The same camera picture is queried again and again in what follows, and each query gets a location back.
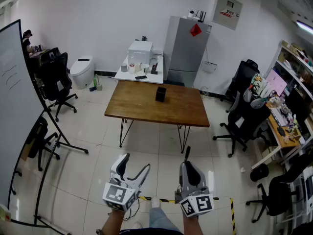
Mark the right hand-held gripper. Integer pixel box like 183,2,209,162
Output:
175,162,215,217

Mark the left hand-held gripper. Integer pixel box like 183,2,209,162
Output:
102,153,151,212

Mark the small black box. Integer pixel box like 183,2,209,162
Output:
155,86,167,102

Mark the person's right forearm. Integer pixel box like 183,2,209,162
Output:
182,214,204,235

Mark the person's left forearm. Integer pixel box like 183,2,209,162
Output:
101,209,126,235

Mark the person's jeans leg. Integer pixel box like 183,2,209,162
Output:
148,206,182,233

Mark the yellow black floor tape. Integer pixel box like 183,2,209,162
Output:
137,195,236,235

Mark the person's dark shirt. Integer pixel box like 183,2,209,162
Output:
119,227,184,235

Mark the wooden table with metal legs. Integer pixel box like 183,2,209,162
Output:
104,80,211,154

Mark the black waste bin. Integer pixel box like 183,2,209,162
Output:
249,163,270,183

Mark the black chair with grey headrest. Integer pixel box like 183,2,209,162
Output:
212,87,272,159

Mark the black floor mat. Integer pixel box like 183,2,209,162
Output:
163,79,186,87

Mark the white low table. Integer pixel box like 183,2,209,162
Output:
114,54,164,85

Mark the wooden desk with white legs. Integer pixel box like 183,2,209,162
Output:
251,101,302,171

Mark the white keyboard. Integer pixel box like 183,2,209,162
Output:
270,107,287,127

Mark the white smart toilet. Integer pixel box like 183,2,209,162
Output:
69,55,95,90

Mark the colourful printed garment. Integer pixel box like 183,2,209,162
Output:
248,73,269,100

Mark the black mesh office chair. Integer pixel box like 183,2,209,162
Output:
36,47,79,122

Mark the white microwave oven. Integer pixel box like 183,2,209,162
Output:
127,40,154,64

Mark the silver refrigerator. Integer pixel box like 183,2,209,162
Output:
163,15,213,88

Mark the black monitor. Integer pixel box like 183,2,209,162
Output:
284,88,312,132

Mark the pink screen monitor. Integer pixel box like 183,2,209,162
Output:
265,68,288,96

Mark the whiteboard on black stand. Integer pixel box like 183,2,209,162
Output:
0,19,89,231

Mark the red diamond sticker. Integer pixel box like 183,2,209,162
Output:
189,23,202,37

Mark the white storage shelf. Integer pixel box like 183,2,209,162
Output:
266,40,313,134

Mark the black router with antennas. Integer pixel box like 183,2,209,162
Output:
195,11,207,24

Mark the ceiling tube light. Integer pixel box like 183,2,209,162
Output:
296,20,313,36

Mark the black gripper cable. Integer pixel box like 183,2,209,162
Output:
121,196,140,221

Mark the white box at wall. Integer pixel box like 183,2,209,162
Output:
201,60,218,74

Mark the grey wall electrical panel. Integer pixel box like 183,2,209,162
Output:
212,0,244,31

